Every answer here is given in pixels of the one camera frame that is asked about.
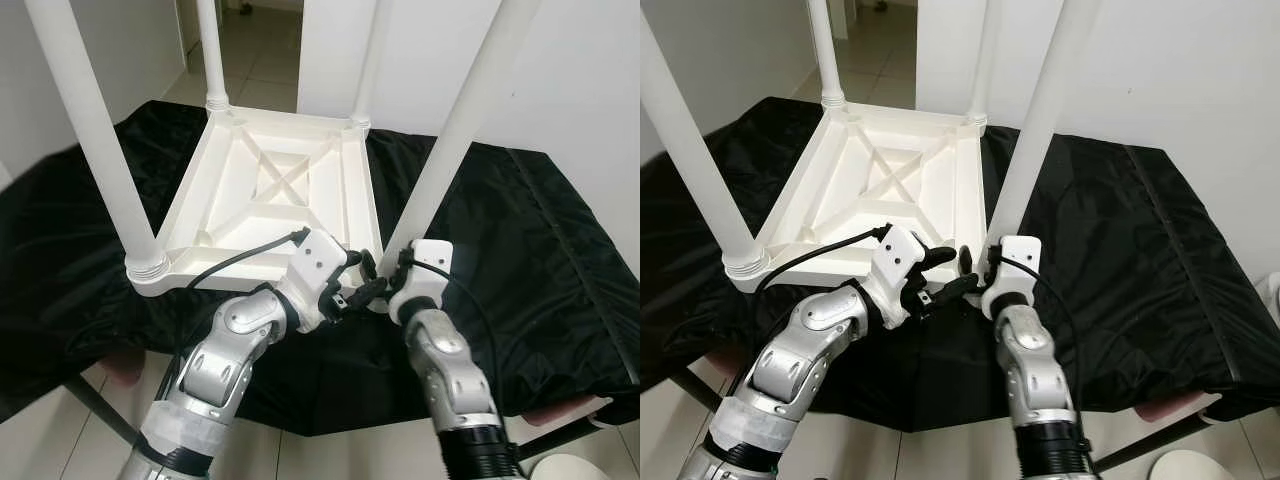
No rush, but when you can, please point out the white plastic table leg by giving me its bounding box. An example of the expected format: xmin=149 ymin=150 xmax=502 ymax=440
xmin=985 ymin=0 xmax=1102 ymax=253
xmin=808 ymin=0 xmax=847 ymax=109
xmin=25 ymin=0 xmax=172 ymax=282
xmin=640 ymin=0 xmax=772 ymax=280
xmin=350 ymin=0 xmax=394 ymax=129
xmin=380 ymin=0 xmax=542 ymax=263
xmin=195 ymin=0 xmax=232 ymax=111
xmin=965 ymin=0 xmax=1005 ymax=127

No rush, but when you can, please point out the pink table corner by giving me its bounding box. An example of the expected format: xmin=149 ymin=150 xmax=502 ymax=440
xmin=105 ymin=355 xmax=152 ymax=387
xmin=525 ymin=397 xmax=612 ymax=427
xmin=1135 ymin=393 xmax=1222 ymax=422

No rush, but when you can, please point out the white round stool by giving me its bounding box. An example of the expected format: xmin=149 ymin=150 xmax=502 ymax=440
xmin=1150 ymin=450 xmax=1237 ymax=480
xmin=530 ymin=455 xmax=612 ymax=480

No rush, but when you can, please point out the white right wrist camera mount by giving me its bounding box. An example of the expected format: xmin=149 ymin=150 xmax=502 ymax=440
xmin=388 ymin=240 xmax=457 ymax=324
xmin=980 ymin=236 xmax=1044 ymax=320

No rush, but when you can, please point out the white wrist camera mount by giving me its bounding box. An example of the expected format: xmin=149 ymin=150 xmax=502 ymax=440
xmin=980 ymin=236 xmax=1044 ymax=320
xmin=275 ymin=228 xmax=350 ymax=334
xmin=388 ymin=240 xmax=457 ymax=324
xmin=868 ymin=224 xmax=930 ymax=330

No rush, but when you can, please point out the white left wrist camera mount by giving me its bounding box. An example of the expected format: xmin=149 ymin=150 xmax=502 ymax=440
xmin=275 ymin=228 xmax=350 ymax=334
xmin=868 ymin=224 xmax=930 ymax=330

